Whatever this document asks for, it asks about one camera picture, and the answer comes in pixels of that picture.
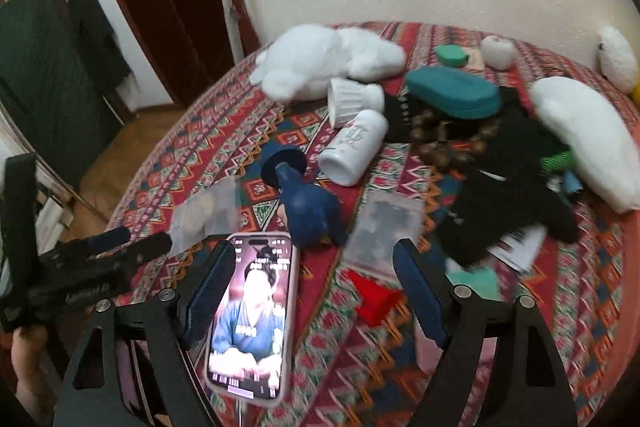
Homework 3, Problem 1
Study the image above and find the dark blue vase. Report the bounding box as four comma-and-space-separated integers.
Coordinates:
260, 145, 348, 248

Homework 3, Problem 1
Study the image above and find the brown wooden bead bracelet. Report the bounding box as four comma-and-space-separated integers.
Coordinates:
406, 106, 501, 172

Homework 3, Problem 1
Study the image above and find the white pill bottle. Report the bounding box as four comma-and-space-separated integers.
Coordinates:
318, 109, 388, 186

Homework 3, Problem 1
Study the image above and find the teal glasses case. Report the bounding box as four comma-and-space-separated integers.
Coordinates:
406, 66, 502, 119

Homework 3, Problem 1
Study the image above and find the white ribbed plastic cup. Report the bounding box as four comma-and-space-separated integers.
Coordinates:
328, 78, 385, 129

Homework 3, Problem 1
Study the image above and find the person's left hand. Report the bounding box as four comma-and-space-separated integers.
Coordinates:
11, 326, 52, 425

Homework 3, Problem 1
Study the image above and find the red felt piece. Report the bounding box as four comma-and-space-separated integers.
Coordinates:
347, 270, 404, 327

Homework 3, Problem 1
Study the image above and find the mint green cloth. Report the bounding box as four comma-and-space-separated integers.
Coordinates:
446, 258, 502, 301

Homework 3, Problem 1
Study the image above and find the clear zip bag right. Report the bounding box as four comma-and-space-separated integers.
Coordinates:
342, 190, 424, 281

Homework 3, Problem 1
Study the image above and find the clear zip bag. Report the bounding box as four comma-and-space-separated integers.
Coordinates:
342, 190, 424, 281
168, 176, 240, 258

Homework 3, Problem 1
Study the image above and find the clear zip bag left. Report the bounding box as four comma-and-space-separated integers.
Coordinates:
168, 176, 240, 258

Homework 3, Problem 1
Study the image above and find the white paper card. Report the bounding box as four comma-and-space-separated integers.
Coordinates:
487, 225, 547, 272

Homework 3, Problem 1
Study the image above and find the patterned red bedspread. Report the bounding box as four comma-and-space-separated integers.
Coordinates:
102, 20, 640, 427

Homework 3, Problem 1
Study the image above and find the black nike glove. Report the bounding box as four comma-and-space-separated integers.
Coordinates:
436, 88, 580, 268
383, 93, 426, 143

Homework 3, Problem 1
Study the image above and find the green knit item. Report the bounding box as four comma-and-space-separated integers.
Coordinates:
539, 150, 576, 176

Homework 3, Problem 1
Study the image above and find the dark green hanging cloth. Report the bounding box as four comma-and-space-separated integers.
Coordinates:
1, 0, 120, 188

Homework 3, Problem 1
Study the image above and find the white plush pillow toy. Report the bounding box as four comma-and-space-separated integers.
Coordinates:
528, 77, 639, 213

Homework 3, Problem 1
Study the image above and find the small green oval box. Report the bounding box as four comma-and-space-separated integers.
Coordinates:
434, 44, 469, 68

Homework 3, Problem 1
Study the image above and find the large white plush toy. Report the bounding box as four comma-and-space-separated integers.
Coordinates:
248, 24, 407, 104

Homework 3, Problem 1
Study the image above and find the small white plush bird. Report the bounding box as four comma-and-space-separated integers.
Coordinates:
598, 26, 639, 95

